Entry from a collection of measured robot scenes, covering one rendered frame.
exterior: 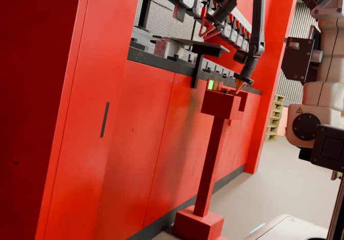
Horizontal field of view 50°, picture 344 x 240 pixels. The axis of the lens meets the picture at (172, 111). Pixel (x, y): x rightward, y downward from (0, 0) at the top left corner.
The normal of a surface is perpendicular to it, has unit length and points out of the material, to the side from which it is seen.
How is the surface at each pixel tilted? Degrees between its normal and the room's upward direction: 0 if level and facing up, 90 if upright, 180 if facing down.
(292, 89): 90
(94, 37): 90
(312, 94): 90
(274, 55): 90
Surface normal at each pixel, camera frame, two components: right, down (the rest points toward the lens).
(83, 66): 0.90, 0.22
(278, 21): -0.38, 0.00
